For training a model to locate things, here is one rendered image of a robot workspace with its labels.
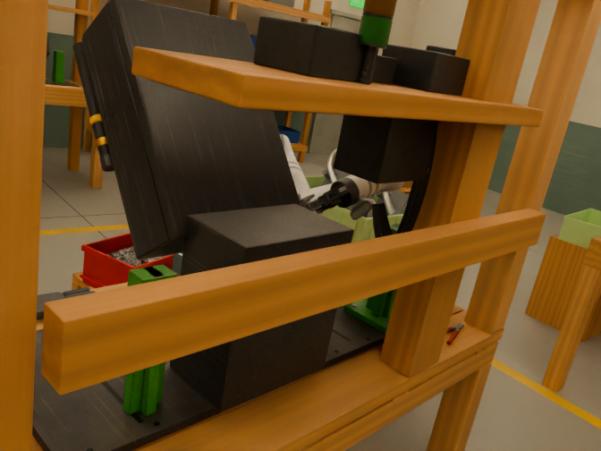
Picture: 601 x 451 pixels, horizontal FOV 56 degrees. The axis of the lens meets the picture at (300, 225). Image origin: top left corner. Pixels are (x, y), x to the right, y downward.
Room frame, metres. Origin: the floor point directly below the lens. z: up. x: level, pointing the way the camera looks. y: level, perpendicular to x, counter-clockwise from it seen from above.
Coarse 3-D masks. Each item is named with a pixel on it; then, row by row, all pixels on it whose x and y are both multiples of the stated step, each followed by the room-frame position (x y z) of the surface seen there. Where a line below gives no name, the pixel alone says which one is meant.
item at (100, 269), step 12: (108, 240) 1.61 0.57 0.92; (120, 240) 1.65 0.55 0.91; (84, 252) 1.53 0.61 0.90; (96, 252) 1.50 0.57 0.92; (108, 252) 1.61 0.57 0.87; (120, 252) 1.61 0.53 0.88; (132, 252) 1.61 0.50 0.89; (84, 264) 1.53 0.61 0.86; (96, 264) 1.51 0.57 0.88; (108, 264) 1.48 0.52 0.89; (120, 264) 1.46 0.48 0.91; (132, 264) 1.54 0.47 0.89; (144, 264) 1.47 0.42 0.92; (156, 264) 1.51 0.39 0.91; (168, 264) 1.57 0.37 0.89; (84, 276) 1.52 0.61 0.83; (96, 276) 1.51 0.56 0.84; (108, 276) 1.48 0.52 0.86; (120, 276) 1.46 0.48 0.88
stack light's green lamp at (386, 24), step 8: (368, 16) 0.95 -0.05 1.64; (376, 16) 0.94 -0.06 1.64; (360, 24) 0.96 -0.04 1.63; (368, 24) 0.94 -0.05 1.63; (376, 24) 0.94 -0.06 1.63; (384, 24) 0.94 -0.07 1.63; (360, 32) 0.95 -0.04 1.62; (368, 32) 0.94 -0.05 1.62; (376, 32) 0.94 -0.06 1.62; (384, 32) 0.94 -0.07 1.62; (360, 40) 0.95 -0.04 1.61; (368, 40) 0.94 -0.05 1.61; (376, 40) 0.94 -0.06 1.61; (384, 40) 0.95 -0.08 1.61; (384, 48) 0.96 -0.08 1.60
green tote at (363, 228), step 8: (312, 176) 2.84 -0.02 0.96; (320, 176) 2.88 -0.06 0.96; (312, 184) 2.85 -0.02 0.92; (320, 184) 2.89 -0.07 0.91; (376, 200) 2.71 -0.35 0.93; (328, 208) 2.38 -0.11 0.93; (336, 208) 2.35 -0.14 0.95; (344, 208) 2.33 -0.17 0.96; (328, 216) 2.38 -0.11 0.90; (336, 216) 2.35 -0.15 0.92; (344, 216) 2.32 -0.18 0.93; (392, 216) 2.35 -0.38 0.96; (400, 216) 2.39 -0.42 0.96; (344, 224) 2.31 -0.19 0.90; (352, 224) 2.28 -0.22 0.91; (360, 224) 2.25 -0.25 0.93; (368, 224) 2.25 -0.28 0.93; (392, 224) 2.37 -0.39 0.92; (360, 232) 2.24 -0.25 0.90; (368, 232) 2.26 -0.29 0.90; (352, 240) 2.26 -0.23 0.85; (360, 240) 2.24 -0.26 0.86
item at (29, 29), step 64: (0, 0) 0.50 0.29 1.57; (512, 0) 1.20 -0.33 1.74; (576, 0) 1.54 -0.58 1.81; (0, 64) 0.50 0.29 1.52; (512, 64) 1.26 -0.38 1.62; (576, 64) 1.52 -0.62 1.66; (0, 128) 0.50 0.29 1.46; (448, 128) 1.23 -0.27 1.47; (0, 192) 0.51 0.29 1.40; (448, 192) 1.20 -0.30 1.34; (512, 192) 1.55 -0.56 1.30; (0, 256) 0.51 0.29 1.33; (512, 256) 1.52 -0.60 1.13; (0, 320) 0.51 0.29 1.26; (448, 320) 1.29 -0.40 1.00; (0, 384) 0.51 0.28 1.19; (0, 448) 0.51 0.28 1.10
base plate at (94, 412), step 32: (352, 320) 1.40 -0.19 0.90; (352, 352) 1.24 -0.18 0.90; (96, 384) 0.93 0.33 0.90; (64, 416) 0.82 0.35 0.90; (96, 416) 0.84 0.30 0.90; (128, 416) 0.85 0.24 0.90; (160, 416) 0.87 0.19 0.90; (192, 416) 0.88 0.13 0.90; (64, 448) 0.75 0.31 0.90; (96, 448) 0.76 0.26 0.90; (128, 448) 0.79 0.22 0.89
